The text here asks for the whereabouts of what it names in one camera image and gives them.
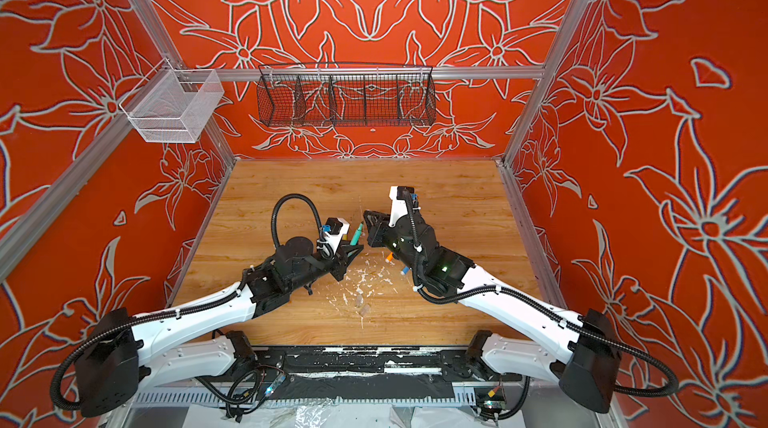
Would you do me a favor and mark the green marker pen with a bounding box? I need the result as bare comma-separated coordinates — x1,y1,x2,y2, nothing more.
350,222,364,246

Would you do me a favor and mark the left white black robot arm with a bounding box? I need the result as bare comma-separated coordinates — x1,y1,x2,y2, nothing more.
49,237,364,417

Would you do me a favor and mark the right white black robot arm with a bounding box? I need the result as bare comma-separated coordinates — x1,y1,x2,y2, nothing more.
363,210,679,413

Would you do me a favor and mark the white mesh basket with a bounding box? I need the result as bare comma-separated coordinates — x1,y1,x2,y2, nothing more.
118,59,224,143

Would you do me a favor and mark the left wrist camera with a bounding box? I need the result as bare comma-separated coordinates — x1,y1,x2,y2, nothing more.
317,217,350,258

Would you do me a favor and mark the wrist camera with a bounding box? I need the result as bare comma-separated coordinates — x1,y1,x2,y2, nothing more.
317,217,350,258
388,186,418,227

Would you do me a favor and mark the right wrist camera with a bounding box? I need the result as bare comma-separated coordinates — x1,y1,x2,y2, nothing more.
388,186,418,227

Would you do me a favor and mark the left base cable bundle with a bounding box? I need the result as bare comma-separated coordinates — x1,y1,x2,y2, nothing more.
197,363,289,423

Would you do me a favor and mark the base cable bundle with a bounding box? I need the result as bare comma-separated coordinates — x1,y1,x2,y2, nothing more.
197,363,289,423
473,379,530,427

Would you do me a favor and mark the right base cable bundle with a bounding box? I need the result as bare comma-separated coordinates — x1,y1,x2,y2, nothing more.
473,379,530,427

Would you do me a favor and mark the black wire basket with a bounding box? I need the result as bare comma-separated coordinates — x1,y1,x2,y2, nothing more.
256,64,437,128

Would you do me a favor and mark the grey slotted cable duct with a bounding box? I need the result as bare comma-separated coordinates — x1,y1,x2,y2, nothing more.
131,385,479,410

